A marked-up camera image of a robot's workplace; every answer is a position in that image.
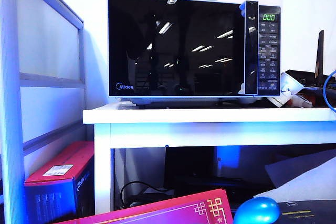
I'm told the dark red box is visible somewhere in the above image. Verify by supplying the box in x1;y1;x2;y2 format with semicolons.
296;87;336;108

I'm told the glossy blue egg-shaped object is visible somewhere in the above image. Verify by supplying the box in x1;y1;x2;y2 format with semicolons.
233;196;281;224

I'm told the red and black cardboard box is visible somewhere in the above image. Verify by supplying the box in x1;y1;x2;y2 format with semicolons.
24;141;96;221

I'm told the black router with antenna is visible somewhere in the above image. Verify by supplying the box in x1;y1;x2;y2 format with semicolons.
284;29;336;96

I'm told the white foam sheet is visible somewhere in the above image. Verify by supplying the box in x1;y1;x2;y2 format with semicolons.
253;149;336;201

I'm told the black cable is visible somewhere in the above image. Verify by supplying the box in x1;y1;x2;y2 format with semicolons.
120;180;176;209

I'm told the white paper cup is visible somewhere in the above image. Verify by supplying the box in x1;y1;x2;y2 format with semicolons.
267;71;307;108

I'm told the frosted office partition panel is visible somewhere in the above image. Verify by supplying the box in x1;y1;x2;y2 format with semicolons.
0;0;87;224

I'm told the blue cable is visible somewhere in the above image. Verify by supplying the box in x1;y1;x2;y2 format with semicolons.
322;69;336;112

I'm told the white table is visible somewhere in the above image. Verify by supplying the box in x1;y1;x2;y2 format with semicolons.
82;103;336;215

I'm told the pink gift box gold pattern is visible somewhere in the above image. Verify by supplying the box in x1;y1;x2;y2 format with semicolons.
54;188;234;224

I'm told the black white microwave oven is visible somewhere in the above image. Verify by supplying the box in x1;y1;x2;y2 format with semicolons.
107;0;282;109

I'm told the black Midea microwave oven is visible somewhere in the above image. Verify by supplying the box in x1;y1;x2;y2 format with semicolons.
107;0;260;98

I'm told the black box gold print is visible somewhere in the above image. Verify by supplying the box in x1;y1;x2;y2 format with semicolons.
277;200;336;224

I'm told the small white red box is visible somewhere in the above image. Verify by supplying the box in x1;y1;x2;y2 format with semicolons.
291;92;317;108

